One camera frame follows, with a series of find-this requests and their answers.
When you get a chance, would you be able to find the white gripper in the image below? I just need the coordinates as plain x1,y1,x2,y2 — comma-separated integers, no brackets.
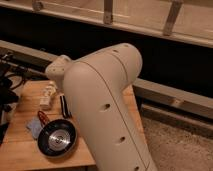
46,73,64,97

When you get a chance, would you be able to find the black white striped eraser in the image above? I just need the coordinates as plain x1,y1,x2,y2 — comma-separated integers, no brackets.
60,95,71,118

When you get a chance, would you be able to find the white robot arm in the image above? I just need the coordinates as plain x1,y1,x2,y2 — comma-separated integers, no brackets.
45,43,157,171

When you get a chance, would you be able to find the white tube bottle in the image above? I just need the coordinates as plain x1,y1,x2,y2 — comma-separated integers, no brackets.
39,87,54,110

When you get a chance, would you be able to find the blue cloth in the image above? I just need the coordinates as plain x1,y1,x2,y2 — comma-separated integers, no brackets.
26,117,42,139

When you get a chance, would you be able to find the black cables and equipment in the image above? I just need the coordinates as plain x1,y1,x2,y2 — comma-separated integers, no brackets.
0,51,29,146

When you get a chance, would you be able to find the black frying pan red handle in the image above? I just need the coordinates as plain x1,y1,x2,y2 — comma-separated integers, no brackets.
37,111,77,157

